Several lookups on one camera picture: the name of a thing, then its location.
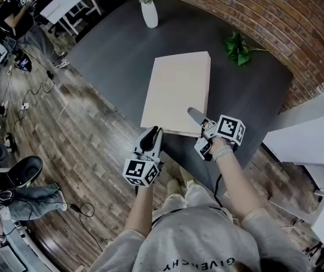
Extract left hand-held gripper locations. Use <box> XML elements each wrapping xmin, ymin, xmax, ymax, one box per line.
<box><xmin>122</xmin><ymin>126</ymin><xmax>165</xmax><ymax>187</ymax></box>

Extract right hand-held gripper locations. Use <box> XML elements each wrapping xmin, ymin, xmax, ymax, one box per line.
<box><xmin>187</xmin><ymin>107</ymin><xmax>246</xmax><ymax>162</ymax></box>

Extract beige cardboard box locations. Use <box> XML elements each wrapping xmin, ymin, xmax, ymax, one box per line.
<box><xmin>140</xmin><ymin>51</ymin><xmax>211</xmax><ymax>138</ymax></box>

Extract person's left forearm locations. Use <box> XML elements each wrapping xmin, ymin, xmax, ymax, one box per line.
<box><xmin>124</xmin><ymin>183</ymin><xmax>155</xmax><ymax>237</ymax></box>

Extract person's right forearm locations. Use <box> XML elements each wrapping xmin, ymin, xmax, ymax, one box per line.
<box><xmin>210</xmin><ymin>138</ymin><xmax>265</xmax><ymax>221</ymax></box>

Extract person's beige shoe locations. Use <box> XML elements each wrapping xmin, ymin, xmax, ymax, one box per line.
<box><xmin>179</xmin><ymin>165</ymin><xmax>196</xmax><ymax>189</ymax></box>
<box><xmin>165</xmin><ymin>178</ymin><xmax>182</xmax><ymax>196</ymax></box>

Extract person's beige trousers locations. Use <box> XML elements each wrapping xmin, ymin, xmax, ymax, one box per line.
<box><xmin>151</xmin><ymin>183</ymin><xmax>233</xmax><ymax>224</ymax></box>

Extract green leafy sprig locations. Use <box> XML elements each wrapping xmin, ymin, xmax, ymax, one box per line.
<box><xmin>224</xmin><ymin>31</ymin><xmax>269</xmax><ymax>67</ymax></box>

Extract dark grey table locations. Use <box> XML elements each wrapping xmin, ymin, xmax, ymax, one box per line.
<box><xmin>65</xmin><ymin>0</ymin><xmax>295</xmax><ymax>201</ymax></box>

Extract person's light grey sweatshirt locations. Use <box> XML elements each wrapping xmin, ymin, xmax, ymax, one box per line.
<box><xmin>89</xmin><ymin>205</ymin><xmax>312</xmax><ymax>272</ymax></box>

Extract white ceramic vase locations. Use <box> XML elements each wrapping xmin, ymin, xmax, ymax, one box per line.
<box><xmin>140</xmin><ymin>0</ymin><xmax>159</xmax><ymax>29</ymax></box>

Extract white furniture unit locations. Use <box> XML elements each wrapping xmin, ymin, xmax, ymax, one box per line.
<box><xmin>262</xmin><ymin>114</ymin><xmax>324</xmax><ymax>248</ymax></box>

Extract black swivel chair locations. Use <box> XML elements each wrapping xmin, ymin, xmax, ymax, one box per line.
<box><xmin>0</xmin><ymin>155</ymin><xmax>44</xmax><ymax>201</ymax></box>

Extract black device with blue screen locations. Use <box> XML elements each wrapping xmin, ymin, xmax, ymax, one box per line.
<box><xmin>14</xmin><ymin>57</ymin><xmax>33</xmax><ymax>74</ymax></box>

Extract white table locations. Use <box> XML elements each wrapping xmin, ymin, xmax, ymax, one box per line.
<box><xmin>39</xmin><ymin>0</ymin><xmax>103</xmax><ymax>37</ymax></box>

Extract white beaded bracelet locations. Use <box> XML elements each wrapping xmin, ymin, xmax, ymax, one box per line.
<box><xmin>212</xmin><ymin>145</ymin><xmax>234</xmax><ymax>163</ymax></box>

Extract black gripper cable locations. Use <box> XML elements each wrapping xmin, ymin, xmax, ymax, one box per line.
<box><xmin>214</xmin><ymin>173</ymin><xmax>225</xmax><ymax>209</ymax></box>

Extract black looped floor cable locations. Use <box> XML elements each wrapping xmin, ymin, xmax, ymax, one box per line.
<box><xmin>69</xmin><ymin>202</ymin><xmax>104</xmax><ymax>252</ymax></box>

